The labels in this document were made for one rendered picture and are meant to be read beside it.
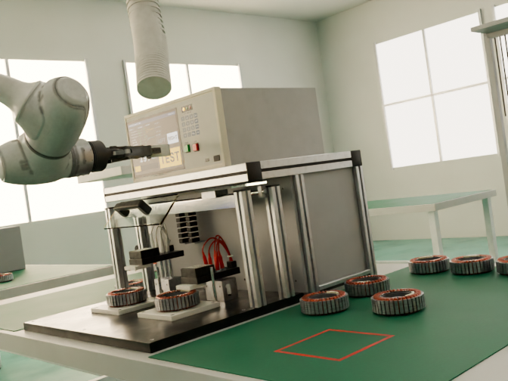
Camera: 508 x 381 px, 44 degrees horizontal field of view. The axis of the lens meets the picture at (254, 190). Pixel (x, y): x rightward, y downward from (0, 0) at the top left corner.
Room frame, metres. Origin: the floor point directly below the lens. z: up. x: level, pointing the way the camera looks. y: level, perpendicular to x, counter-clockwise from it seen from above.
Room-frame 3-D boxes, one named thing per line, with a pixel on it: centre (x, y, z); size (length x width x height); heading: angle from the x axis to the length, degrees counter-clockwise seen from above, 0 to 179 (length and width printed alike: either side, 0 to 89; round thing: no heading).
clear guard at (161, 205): (1.53, 0.17, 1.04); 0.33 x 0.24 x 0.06; 133
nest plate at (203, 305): (1.59, 0.23, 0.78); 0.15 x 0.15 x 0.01; 43
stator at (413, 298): (1.35, -0.27, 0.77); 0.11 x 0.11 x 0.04
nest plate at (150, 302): (1.76, 0.39, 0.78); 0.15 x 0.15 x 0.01; 43
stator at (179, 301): (1.59, 0.23, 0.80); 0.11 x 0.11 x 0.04
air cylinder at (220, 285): (1.68, 0.12, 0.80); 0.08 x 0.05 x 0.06; 43
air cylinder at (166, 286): (1.86, 0.29, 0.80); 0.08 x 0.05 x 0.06; 43
